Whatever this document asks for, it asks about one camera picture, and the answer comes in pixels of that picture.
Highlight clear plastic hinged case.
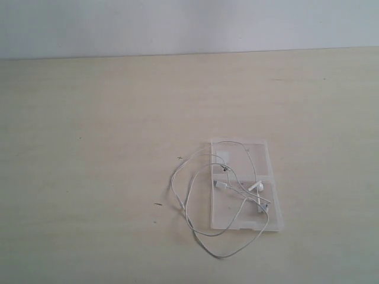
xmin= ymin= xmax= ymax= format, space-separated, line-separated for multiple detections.
xmin=210 ymin=138 xmax=284 ymax=232

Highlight white wired earphones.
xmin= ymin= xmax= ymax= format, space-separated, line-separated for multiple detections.
xmin=168 ymin=147 xmax=271 ymax=259

